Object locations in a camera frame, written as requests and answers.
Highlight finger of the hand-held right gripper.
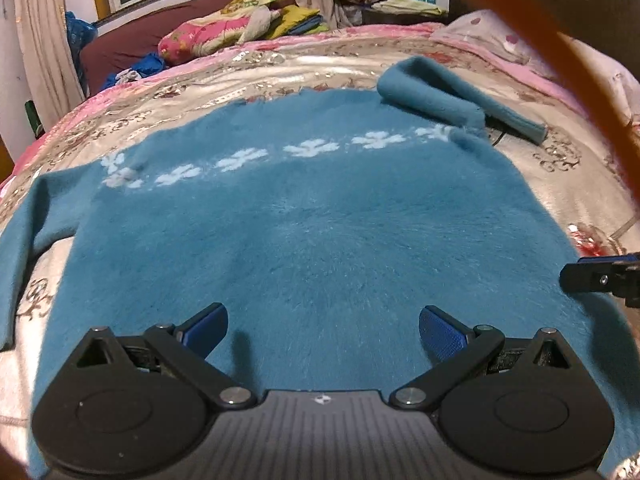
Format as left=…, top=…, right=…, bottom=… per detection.
left=559, top=254, right=640, bottom=309

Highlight blue and white cloth pile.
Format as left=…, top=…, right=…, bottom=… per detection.
left=102, top=52, right=168, bottom=92

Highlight pink floral quilt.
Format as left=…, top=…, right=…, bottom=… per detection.
left=0, top=9, right=640, bottom=201

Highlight beige curtain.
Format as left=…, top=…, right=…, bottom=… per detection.
left=12, top=0, right=86, bottom=128

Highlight silver floral bedspread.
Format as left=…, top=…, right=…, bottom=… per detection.
left=0, top=35, right=640, bottom=480

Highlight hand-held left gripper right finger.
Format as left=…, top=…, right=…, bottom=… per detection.
left=389, top=304, right=574, bottom=410

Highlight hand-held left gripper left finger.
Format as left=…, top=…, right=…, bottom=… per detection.
left=74, top=302, right=257, bottom=409

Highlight maroon bed sheet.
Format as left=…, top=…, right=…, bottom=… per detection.
left=80, top=0, right=301, bottom=96

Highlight blue fuzzy sweater white flowers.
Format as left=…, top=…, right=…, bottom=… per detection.
left=0, top=56, right=632, bottom=480

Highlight blue plastic bag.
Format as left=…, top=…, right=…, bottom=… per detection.
left=64, top=10, right=98, bottom=76

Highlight orange strap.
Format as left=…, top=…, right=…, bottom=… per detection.
left=432, top=0, right=640, bottom=201

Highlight white crumpled cloth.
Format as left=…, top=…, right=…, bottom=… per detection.
left=236, top=6, right=282, bottom=45

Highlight folded pink patterned comforter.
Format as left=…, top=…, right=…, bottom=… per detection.
left=158, top=0, right=286, bottom=67

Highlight yellow green folded cloth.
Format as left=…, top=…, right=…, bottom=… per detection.
left=262, top=5, right=331, bottom=41

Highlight pale green folded cloth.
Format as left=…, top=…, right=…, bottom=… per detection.
left=371, top=0, right=448, bottom=17

